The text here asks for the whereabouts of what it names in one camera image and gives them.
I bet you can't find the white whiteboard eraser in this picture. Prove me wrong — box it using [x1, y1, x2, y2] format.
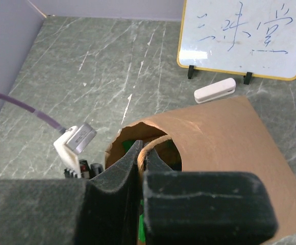
[193, 78, 236, 104]

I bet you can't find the green cassava chips bag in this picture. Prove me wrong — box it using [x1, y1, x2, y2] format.
[122, 140, 146, 245]

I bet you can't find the small whiteboard yellow frame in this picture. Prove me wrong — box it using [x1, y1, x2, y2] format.
[177, 1, 296, 81]

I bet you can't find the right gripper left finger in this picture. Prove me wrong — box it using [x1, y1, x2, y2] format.
[0, 140, 143, 244]

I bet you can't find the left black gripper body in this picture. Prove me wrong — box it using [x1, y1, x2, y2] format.
[64, 159, 104, 179]

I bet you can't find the brown paper bag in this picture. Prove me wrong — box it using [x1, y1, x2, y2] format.
[105, 96, 296, 240]

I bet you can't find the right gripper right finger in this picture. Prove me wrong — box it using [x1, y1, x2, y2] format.
[142, 150, 278, 244]

